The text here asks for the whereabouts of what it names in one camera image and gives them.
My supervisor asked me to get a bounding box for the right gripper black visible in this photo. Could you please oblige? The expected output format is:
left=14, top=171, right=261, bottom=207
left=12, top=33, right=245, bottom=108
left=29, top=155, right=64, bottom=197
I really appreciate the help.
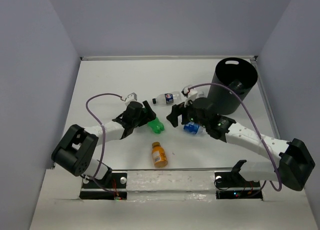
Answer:
left=165, top=96, right=208, bottom=128

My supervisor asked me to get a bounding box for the green plastic bottle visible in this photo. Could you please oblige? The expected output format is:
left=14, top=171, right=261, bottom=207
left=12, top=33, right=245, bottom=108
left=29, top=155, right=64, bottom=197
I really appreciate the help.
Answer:
left=147, top=117, right=165, bottom=134

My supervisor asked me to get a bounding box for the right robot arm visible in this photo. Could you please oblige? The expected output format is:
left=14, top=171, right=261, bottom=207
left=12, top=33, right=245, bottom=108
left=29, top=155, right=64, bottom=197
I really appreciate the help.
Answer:
left=166, top=97, right=316, bottom=191

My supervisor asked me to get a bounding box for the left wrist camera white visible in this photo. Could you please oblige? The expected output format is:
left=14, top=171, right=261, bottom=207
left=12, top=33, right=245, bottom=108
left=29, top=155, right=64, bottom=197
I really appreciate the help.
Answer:
left=124, top=92, right=138, bottom=106

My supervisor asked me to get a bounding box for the clear unlabeled plastic bottle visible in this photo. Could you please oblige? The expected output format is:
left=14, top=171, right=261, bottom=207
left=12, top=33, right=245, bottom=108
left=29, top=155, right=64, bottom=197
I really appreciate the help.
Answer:
left=196, top=91, right=205, bottom=98

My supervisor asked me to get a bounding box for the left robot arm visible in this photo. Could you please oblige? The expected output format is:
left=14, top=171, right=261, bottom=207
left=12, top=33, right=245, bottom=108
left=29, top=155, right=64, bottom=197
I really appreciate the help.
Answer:
left=51, top=101, right=157, bottom=188

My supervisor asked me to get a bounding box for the orange juice bottle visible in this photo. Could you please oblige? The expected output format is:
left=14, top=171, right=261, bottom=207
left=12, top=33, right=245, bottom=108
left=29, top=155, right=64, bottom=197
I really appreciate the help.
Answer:
left=151, top=142, right=168, bottom=168

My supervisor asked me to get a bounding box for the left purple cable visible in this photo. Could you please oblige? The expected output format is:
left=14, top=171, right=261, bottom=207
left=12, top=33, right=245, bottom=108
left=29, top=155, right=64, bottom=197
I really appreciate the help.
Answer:
left=85, top=92, right=126, bottom=188

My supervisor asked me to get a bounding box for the black round bin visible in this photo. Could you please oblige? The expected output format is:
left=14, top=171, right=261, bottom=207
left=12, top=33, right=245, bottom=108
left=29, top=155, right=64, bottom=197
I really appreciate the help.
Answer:
left=207, top=57, right=258, bottom=115

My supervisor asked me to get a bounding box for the blue label water bottle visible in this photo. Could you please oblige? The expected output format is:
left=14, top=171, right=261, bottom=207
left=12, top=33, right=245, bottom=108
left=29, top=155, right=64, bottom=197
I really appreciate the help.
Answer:
left=183, top=122, right=204, bottom=135

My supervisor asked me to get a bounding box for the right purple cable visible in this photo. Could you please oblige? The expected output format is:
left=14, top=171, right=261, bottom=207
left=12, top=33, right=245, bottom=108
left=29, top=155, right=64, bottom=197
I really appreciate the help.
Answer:
left=187, top=82, right=283, bottom=192

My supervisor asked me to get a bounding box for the black cap cola bottle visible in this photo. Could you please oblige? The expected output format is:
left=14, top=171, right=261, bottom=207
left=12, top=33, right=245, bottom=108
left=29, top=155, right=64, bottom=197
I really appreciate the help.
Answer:
left=152, top=91, right=183, bottom=106

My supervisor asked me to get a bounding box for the purple cable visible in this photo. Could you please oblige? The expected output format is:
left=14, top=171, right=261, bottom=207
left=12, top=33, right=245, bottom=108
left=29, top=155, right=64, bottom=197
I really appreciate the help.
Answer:
left=85, top=92, right=126, bottom=188
left=187, top=82, right=283, bottom=192

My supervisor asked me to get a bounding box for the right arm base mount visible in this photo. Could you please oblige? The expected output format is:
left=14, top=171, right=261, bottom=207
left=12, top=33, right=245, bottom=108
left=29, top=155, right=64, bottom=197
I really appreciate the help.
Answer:
left=213, top=172, right=263, bottom=200

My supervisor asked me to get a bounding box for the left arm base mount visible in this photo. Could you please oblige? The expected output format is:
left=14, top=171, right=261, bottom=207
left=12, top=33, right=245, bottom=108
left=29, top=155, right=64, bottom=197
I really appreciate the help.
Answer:
left=79, top=171, right=128, bottom=201

